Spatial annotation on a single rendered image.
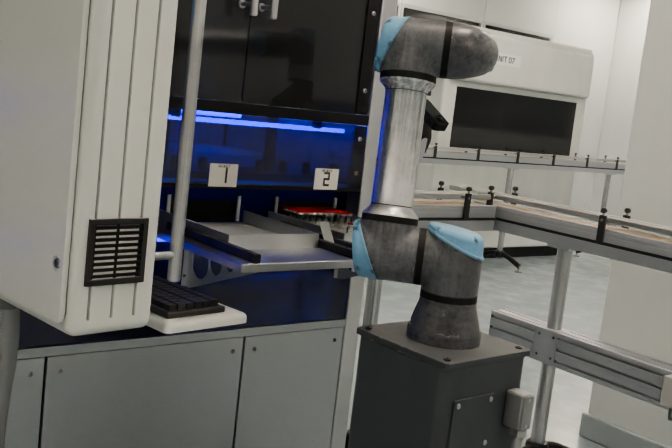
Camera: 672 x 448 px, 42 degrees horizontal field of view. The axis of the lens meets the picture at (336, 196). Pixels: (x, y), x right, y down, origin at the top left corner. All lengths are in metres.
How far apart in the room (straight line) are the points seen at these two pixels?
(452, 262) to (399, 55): 0.42
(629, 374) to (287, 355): 1.09
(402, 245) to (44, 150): 0.69
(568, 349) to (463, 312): 1.33
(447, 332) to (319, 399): 0.97
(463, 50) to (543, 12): 8.72
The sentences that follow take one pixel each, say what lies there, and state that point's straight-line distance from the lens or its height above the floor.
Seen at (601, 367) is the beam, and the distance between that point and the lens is 2.99.
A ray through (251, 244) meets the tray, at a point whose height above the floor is 0.89.
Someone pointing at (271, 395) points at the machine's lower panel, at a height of 0.40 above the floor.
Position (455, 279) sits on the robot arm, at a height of 0.93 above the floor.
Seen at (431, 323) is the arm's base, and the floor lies 0.83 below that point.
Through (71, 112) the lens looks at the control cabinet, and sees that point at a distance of 1.49.
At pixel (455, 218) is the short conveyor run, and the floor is 0.89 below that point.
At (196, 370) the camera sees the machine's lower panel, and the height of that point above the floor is 0.50.
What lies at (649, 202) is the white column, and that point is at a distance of 3.54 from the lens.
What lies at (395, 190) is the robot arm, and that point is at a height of 1.08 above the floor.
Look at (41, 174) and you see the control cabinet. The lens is 1.58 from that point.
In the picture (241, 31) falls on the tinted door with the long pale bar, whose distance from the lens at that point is 2.28.
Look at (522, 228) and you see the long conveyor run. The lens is 3.11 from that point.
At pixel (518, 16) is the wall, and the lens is 10.13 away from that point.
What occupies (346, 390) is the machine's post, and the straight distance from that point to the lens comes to 2.71.
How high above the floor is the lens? 1.25
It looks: 6 degrees down
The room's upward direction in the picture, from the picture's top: 7 degrees clockwise
